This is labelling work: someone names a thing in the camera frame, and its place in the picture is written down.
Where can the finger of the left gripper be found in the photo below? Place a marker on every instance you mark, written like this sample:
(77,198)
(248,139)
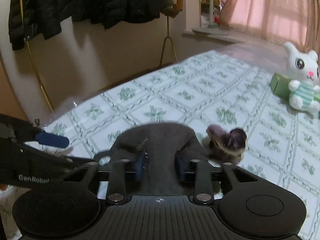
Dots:
(46,160)
(52,140)

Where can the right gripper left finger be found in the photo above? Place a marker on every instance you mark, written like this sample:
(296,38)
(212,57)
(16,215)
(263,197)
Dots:
(125,176)

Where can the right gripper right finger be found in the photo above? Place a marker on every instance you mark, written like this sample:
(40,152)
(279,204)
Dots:
(195,175)

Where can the purple velvet scrunchie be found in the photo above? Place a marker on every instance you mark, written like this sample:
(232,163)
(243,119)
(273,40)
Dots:
(223,146)

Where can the dark grey knit hat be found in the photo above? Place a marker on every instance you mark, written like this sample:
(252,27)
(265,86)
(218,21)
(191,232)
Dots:
(160,142)

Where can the left hand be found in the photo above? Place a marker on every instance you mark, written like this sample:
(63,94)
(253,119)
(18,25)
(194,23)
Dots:
(3,187)

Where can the floral green tablecloth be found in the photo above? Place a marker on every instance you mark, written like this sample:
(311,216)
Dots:
(210,88)

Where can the small green carton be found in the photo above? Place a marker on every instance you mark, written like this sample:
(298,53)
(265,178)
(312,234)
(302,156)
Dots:
(287,86)

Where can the black jacket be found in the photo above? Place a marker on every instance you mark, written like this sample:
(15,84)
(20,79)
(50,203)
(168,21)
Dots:
(28,18)

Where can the gold coat rack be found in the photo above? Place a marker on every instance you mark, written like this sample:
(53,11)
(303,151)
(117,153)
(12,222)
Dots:
(84,59)

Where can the white plush bunny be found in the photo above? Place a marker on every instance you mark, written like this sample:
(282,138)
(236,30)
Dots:
(299,63)

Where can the pink curtain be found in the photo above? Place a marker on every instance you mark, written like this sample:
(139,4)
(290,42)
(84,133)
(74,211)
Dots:
(276,21)

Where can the wooden bookshelf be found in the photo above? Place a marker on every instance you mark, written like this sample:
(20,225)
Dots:
(204,13)

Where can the standing fan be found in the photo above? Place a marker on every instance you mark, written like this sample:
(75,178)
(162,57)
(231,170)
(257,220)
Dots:
(214,13)

